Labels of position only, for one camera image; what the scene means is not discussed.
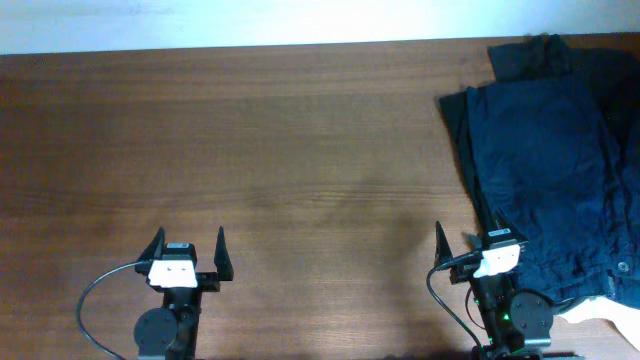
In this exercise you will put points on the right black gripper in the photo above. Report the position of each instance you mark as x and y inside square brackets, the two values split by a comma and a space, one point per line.
[461, 272]

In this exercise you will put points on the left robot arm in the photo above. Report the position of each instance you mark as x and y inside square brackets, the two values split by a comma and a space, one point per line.
[170, 330]

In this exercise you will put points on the white cloth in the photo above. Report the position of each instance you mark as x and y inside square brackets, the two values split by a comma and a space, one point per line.
[624, 318]

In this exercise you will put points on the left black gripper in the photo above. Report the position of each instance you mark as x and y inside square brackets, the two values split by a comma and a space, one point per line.
[209, 282]

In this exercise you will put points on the dark blue denim shorts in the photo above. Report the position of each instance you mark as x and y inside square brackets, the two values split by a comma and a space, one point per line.
[547, 162]

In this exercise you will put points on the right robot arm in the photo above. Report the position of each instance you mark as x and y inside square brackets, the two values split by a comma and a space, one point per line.
[517, 322]

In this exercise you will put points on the black garment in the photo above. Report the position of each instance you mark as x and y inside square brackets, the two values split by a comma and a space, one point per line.
[605, 70]

